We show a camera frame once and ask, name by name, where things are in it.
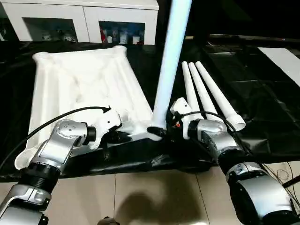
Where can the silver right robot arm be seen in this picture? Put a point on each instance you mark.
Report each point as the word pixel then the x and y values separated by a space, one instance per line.
pixel 246 182

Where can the white plastic table top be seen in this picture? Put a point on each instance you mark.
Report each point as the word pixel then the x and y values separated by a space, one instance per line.
pixel 82 82

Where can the gold rectangular label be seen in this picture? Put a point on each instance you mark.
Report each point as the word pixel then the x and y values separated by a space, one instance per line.
pixel 189 38

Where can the black glossy mat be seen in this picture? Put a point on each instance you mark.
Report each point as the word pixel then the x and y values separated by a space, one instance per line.
pixel 257 105

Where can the white plastic table leg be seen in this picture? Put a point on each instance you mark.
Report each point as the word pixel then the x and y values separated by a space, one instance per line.
pixel 191 89
pixel 171 58
pixel 204 93
pixel 218 93

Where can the white glass-door cabinet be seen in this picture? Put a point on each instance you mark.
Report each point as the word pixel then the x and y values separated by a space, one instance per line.
pixel 82 16

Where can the red bottle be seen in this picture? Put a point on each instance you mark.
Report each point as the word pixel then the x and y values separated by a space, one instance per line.
pixel 103 37

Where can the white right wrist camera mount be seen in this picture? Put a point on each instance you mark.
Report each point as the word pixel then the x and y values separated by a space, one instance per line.
pixel 181 107

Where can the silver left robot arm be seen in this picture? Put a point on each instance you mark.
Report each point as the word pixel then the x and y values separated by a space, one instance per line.
pixel 54 150

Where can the flat white board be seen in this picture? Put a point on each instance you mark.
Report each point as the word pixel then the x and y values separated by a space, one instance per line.
pixel 283 61

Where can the white cup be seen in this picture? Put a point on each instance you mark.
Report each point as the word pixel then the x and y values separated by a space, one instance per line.
pixel 135 40

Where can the black metal stand bar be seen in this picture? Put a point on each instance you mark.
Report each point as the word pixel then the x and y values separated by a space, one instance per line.
pixel 291 181

